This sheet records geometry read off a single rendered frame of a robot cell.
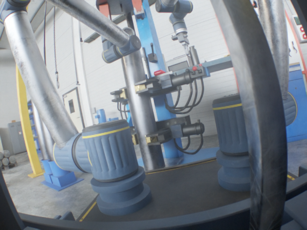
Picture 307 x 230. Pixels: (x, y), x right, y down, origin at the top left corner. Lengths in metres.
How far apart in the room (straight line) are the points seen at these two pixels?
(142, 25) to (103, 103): 3.17
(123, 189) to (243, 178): 0.45
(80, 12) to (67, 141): 0.62
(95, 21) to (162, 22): 3.25
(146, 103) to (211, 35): 2.41
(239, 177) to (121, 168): 0.44
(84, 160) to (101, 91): 4.39
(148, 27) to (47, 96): 1.68
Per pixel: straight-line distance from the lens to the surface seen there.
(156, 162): 1.63
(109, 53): 1.14
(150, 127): 1.56
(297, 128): 2.32
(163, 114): 1.97
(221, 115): 0.63
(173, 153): 2.03
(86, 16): 0.89
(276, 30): 0.80
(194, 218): 0.19
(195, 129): 1.49
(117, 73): 4.56
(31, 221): 0.29
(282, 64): 0.80
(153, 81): 1.49
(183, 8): 1.32
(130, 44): 1.05
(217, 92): 3.37
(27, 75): 0.82
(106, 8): 2.06
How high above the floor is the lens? 0.72
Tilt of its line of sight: 1 degrees down
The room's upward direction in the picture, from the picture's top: 12 degrees counter-clockwise
